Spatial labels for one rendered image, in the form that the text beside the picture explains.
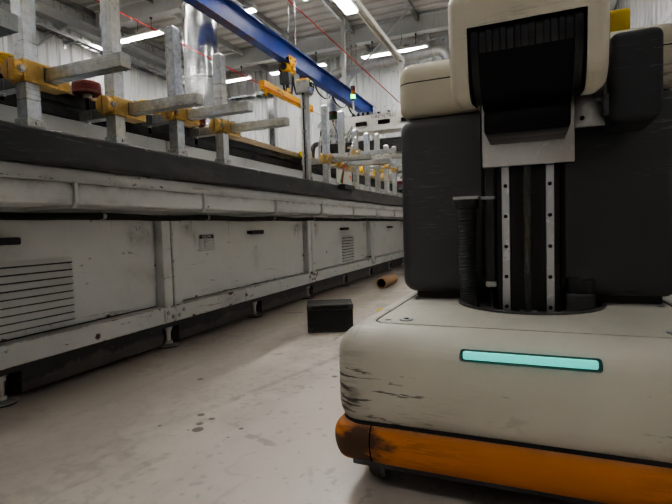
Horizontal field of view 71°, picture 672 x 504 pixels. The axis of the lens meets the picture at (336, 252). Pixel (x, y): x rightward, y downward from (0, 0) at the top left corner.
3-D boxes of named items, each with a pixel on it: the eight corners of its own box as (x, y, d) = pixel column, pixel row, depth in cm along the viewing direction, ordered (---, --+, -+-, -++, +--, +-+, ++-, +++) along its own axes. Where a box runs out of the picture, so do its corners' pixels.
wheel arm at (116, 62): (132, 73, 105) (131, 54, 104) (120, 69, 101) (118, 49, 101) (4, 99, 121) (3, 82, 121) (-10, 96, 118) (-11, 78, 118)
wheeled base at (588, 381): (416, 361, 142) (415, 279, 141) (666, 382, 118) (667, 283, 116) (328, 470, 80) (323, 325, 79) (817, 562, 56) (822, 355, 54)
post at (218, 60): (230, 181, 180) (225, 54, 178) (224, 180, 177) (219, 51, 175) (222, 182, 182) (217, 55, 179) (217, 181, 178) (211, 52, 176)
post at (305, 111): (313, 180, 249) (310, 94, 246) (309, 179, 244) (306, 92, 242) (305, 181, 250) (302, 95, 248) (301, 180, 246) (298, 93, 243)
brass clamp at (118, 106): (147, 121, 140) (147, 104, 139) (110, 112, 127) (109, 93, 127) (132, 124, 142) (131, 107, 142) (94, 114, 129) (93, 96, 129)
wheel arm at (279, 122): (290, 128, 174) (289, 117, 173) (285, 127, 171) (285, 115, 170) (195, 140, 190) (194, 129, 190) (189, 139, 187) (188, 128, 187)
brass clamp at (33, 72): (71, 92, 116) (70, 71, 116) (17, 77, 104) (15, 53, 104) (54, 95, 119) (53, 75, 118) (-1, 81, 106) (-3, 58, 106)
